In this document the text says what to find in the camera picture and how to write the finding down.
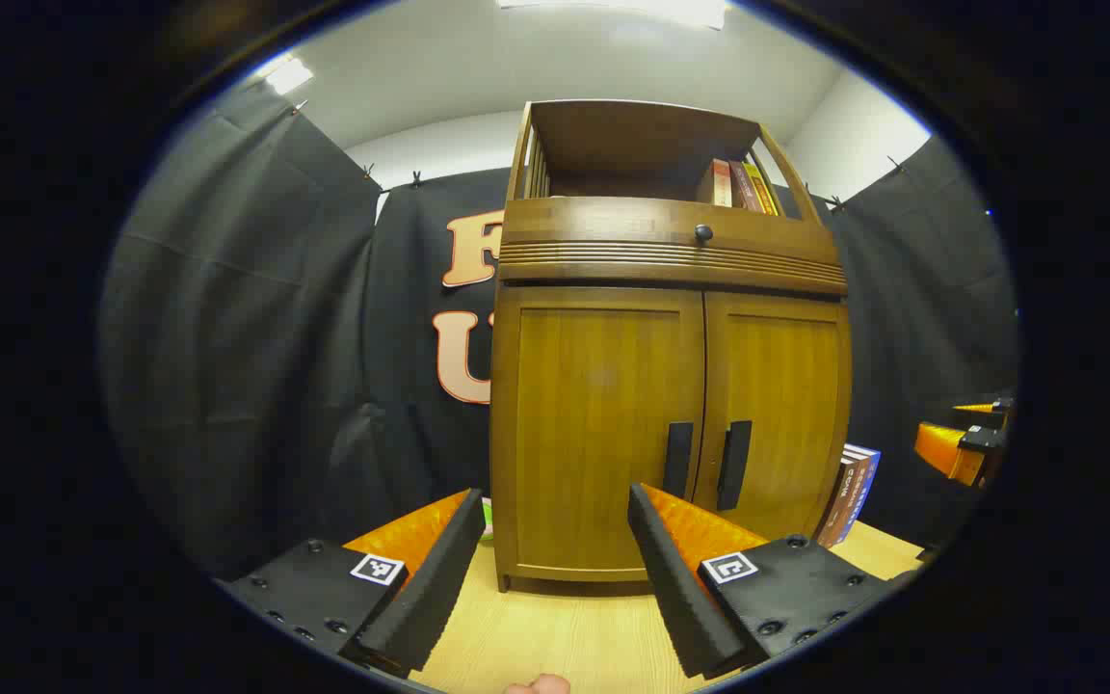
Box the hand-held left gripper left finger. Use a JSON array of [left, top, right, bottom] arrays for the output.
[[218, 487, 487, 681]]

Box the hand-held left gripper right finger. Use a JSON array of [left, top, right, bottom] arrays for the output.
[[627, 482, 903, 681]]

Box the wooden cabinet door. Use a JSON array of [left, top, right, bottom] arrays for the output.
[[492, 284, 707, 579], [693, 289, 853, 543]]

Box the wooden double-door shoe cabinet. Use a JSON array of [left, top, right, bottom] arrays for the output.
[[489, 99, 853, 594]]

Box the blue book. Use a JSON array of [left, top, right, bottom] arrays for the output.
[[842, 443, 883, 541]]

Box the brown book with white print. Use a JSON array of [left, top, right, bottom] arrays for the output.
[[813, 453, 859, 548]]

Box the yellow book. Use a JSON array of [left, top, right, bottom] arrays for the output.
[[743, 160, 783, 218]]

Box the black backdrop cloth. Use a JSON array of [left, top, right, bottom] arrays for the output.
[[97, 82, 1020, 579]]

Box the dark red book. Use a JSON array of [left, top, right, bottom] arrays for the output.
[[728, 160, 760, 213]]

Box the wooden drawer with black knob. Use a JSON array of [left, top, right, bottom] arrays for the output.
[[497, 196, 848, 295]]

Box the small ceiling light panel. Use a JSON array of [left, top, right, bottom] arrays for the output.
[[264, 58, 315, 96]]

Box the large ceiling light panel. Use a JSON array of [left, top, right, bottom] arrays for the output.
[[497, 0, 731, 32]]

